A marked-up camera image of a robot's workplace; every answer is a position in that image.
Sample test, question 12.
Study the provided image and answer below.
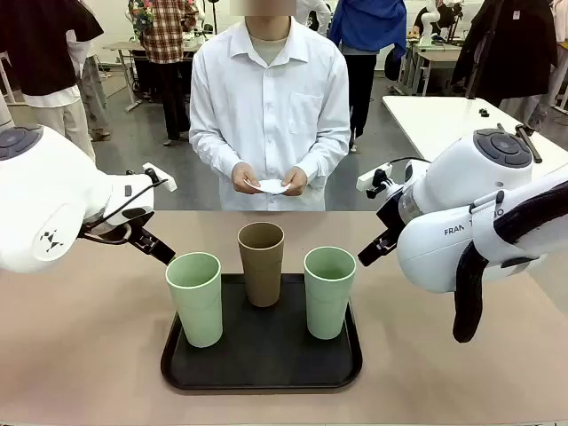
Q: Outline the person's left forearm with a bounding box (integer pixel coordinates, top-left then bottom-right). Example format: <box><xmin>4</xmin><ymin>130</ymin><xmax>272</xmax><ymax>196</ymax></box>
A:
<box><xmin>297</xmin><ymin>126</ymin><xmax>351</xmax><ymax>184</ymax></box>

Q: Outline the black rod with crosspiece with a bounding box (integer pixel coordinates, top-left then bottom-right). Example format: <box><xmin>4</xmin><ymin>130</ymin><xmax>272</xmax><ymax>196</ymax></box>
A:
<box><xmin>514</xmin><ymin>123</ymin><xmax>543</xmax><ymax>163</ymax></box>

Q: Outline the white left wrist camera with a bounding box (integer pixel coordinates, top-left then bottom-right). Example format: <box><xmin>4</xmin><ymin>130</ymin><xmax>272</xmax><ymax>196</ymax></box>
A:
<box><xmin>141</xmin><ymin>162</ymin><xmax>178</xmax><ymax>193</ymax></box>

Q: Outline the black plastic serving tray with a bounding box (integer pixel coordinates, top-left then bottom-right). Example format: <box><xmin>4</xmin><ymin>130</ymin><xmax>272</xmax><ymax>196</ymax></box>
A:
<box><xmin>160</xmin><ymin>272</ymin><xmax>364</xmax><ymax>392</ymax></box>

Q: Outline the white side table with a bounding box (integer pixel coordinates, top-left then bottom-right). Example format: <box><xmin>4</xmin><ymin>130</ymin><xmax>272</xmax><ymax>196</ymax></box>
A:
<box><xmin>382</xmin><ymin>95</ymin><xmax>568</xmax><ymax>178</ymax></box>

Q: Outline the black hanging coat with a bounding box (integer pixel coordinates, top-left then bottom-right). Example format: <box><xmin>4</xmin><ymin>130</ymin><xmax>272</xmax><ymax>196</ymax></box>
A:
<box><xmin>450</xmin><ymin>0</ymin><xmax>560</xmax><ymax>134</ymax></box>

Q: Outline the grey workshop desk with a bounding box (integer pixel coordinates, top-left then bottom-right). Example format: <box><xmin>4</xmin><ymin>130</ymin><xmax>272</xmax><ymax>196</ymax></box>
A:
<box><xmin>398</xmin><ymin>42</ymin><xmax>462</xmax><ymax>97</ymax></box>
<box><xmin>102</xmin><ymin>40</ymin><xmax>209</xmax><ymax>112</ymax></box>

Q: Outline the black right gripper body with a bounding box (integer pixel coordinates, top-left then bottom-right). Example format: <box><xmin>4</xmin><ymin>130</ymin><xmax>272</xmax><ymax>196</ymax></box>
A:
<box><xmin>375</xmin><ymin>193</ymin><xmax>406</xmax><ymax>235</ymax></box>

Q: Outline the person in blue jacket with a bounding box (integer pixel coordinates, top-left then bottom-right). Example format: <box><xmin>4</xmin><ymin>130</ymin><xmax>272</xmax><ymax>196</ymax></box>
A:
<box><xmin>327</xmin><ymin>0</ymin><xmax>408</xmax><ymax>153</ymax></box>

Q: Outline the sage green tall cup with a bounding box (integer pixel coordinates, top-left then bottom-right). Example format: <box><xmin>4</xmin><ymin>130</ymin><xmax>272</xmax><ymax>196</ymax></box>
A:
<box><xmin>303</xmin><ymin>246</ymin><xmax>358</xmax><ymax>341</ymax></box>

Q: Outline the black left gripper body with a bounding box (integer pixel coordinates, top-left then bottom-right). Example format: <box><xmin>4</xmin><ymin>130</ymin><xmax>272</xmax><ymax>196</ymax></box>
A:
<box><xmin>122</xmin><ymin>206</ymin><xmax>156</xmax><ymax>249</ymax></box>

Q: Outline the black bag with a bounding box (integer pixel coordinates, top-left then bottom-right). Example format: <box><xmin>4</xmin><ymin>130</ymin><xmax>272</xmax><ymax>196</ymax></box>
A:
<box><xmin>383</xmin><ymin>43</ymin><xmax>405</xmax><ymax>82</ymax></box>

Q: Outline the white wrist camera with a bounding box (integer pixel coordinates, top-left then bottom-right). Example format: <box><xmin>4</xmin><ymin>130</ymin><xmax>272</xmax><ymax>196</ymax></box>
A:
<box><xmin>357</xmin><ymin>162</ymin><xmax>395</xmax><ymax>200</ymax></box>
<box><xmin>141</xmin><ymin>162</ymin><xmax>178</xmax><ymax>193</ymax></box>

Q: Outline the person's right hand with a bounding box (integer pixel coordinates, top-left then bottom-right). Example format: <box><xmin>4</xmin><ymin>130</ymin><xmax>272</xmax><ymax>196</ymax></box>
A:
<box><xmin>230</xmin><ymin>161</ymin><xmax>264</xmax><ymax>195</ymax></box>

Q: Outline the thin black camera cable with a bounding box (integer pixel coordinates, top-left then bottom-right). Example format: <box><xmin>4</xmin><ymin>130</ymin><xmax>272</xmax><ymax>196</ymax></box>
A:
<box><xmin>81</xmin><ymin>178</ymin><xmax>170</xmax><ymax>246</ymax></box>
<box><xmin>389</xmin><ymin>156</ymin><xmax>432</xmax><ymax>170</ymax></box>

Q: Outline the person's right forearm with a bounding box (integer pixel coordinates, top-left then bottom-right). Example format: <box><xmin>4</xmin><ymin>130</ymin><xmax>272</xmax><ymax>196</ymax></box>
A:
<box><xmin>189</xmin><ymin>126</ymin><xmax>245</xmax><ymax>184</ymax></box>

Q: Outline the white scalloped paper coaster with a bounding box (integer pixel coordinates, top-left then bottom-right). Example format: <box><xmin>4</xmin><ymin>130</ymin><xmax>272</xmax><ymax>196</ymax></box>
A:
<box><xmin>246</xmin><ymin>177</ymin><xmax>294</xmax><ymax>196</ymax></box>

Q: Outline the person in plaid shirt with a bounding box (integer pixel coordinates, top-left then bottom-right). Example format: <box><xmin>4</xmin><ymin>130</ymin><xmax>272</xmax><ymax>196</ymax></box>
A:
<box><xmin>127</xmin><ymin>0</ymin><xmax>200</xmax><ymax>146</ymax></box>

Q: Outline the person in grey trousers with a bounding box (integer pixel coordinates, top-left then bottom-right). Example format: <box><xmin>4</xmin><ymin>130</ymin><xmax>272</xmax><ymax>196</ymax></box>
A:
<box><xmin>66</xmin><ymin>28</ymin><xmax>112</xmax><ymax>142</ymax></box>

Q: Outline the brown tall cup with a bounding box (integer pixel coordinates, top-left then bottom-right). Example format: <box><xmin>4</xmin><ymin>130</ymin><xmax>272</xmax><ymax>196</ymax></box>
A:
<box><xmin>237</xmin><ymin>222</ymin><xmax>286</xmax><ymax>308</ymax></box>

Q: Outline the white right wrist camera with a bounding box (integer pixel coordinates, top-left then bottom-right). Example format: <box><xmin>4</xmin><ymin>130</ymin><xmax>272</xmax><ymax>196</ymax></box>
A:
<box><xmin>357</xmin><ymin>162</ymin><xmax>395</xmax><ymax>200</ymax></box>

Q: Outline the pale mint tall cup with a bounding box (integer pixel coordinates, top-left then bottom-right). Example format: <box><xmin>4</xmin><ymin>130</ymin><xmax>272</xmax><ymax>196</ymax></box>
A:
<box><xmin>164</xmin><ymin>251</ymin><xmax>223</xmax><ymax>348</ymax></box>

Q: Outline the person's left hand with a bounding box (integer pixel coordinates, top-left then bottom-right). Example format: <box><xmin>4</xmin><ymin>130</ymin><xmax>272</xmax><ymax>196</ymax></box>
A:
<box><xmin>280</xmin><ymin>167</ymin><xmax>310</xmax><ymax>197</ymax></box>

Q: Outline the person in black top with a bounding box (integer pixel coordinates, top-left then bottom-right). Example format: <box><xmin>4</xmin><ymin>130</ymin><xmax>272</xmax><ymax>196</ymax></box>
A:
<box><xmin>0</xmin><ymin>0</ymin><xmax>106</xmax><ymax>163</ymax></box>

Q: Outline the person in white shirt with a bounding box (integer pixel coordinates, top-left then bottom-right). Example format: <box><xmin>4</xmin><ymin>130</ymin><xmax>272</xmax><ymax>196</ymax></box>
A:
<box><xmin>189</xmin><ymin>0</ymin><xmax>351</xmax><ymax>212</ymax></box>

